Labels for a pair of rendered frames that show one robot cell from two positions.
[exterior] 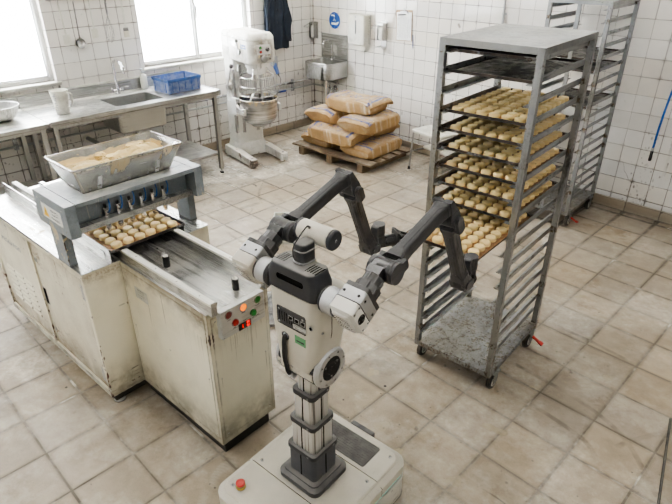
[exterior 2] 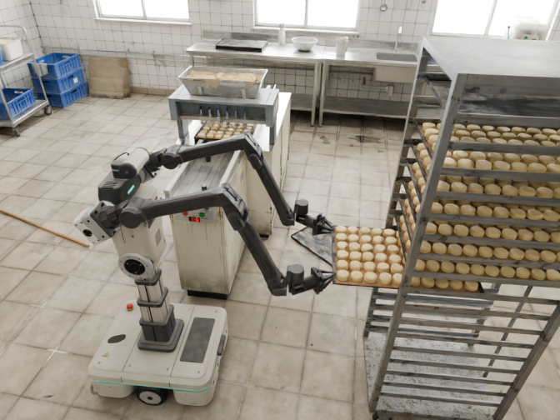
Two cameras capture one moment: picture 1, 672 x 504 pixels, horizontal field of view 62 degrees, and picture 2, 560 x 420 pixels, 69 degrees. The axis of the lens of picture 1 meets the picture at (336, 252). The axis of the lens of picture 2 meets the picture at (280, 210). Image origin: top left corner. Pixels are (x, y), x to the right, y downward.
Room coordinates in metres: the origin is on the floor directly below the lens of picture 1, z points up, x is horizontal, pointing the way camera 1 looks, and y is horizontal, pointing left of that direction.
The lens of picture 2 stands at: (1.27, -1.47, 2.13)
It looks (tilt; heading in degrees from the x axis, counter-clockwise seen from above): 34 degrees down; 55
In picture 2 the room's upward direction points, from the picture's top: 1 degrees clockwise
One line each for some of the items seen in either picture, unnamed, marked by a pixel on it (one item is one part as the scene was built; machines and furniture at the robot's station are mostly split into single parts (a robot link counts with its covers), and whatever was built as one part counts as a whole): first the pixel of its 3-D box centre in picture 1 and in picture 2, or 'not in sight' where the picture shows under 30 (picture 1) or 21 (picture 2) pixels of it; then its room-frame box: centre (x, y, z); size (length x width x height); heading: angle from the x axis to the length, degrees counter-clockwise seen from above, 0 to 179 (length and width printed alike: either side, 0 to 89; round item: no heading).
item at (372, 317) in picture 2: (451, 292); (425, 322); (2.85, -0.70, 0.33); 0.64 x 0.03 x 0.03; 140
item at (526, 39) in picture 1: (495, 211); (463, 266); (2.72, -0.85, 0.93); 0.64 x 0.51 x 1.78; 140
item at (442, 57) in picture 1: (429, 211); (388, 223); (2.63, -0.48, 0.97); 0.03 x 0.03 x 1.70; 50
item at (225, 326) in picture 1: (241, 313); (194, 210); (2.00, 0.41, 0.77); 0.24 x 0.04 x 0.14; 138
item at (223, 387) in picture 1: (200, 338); (214, 219); (2.25, 0.68, 0.45); 0.70 x 0.34 x 0.90; 48
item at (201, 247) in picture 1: (144, 217); (249, 129); (2.77, 1.04, 0.87); 2.01 x 0.03 x 0.07; 48
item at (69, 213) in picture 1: (126, 208); (227, 116); (2.58, 1.06, 1.01); 0.72 x 0.33 x 0.34; 138
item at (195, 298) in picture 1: (94, 235); (212, 127); (2.55, 1.24, 0.87); 2.01 x 0.03 x 0.07; 48
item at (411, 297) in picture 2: (454, 267); (432, 299); (2.85, -0.70, 0.51); 0.64 x 0.03 x 0.03; 140
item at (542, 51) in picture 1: (511, 237); (403, 291); (2.34, -0.83, 0.97); 0.03 x 0.03 x 1.70; 50
